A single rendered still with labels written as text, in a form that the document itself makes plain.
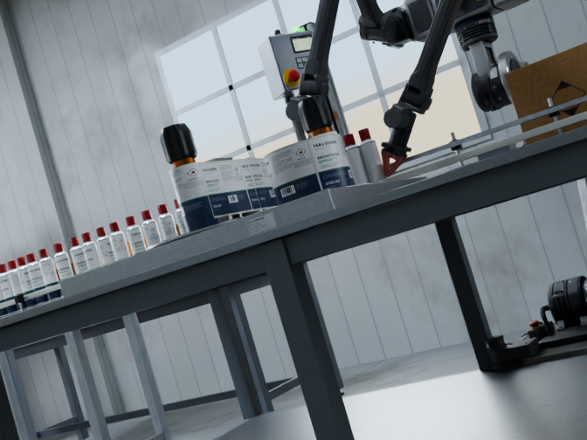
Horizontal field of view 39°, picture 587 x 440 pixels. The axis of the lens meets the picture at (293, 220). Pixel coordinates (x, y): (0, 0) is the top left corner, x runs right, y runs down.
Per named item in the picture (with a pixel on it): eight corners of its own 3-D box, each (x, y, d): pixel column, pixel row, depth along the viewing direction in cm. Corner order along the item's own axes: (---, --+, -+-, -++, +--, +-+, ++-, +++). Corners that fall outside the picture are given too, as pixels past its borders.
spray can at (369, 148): (373, 195, 250) (353, 131, 251) (376, 195, 255) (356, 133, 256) (389, 190, 248) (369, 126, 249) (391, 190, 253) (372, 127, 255)
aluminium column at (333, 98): (357, 219, 269) (299, 26, 273) (362, 218, 273) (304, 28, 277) (369, 216, 267) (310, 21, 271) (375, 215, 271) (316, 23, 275)
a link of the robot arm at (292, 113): (329, 83, 251) (306, 79, 255) (311, 82, 241) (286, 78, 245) (324, 122, 253) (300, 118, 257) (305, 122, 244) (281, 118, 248)
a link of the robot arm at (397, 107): (434, 98, 243) (410, 85, 247) (419, 96, 233) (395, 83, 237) (416, 134, 247) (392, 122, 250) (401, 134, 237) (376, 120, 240)
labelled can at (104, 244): (107, 283, 304) (93, 230, 305) (121, 279, 305) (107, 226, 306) (108, 282, 299) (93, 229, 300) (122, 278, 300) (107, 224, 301)
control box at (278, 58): (272, 100, 271) (256, 46, 272) (316, 92, 279) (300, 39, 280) (286, 91, 262) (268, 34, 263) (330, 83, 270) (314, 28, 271)
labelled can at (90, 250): (110, 283, 306) (95, 230, 308) (101, 285, 302) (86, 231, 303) (100, 286, 309) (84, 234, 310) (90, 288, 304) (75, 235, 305)
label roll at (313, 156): (311, 199, 192) (293, 140, 192) (265, 218, 208) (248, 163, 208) (372, 184, 204) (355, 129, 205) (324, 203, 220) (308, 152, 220)
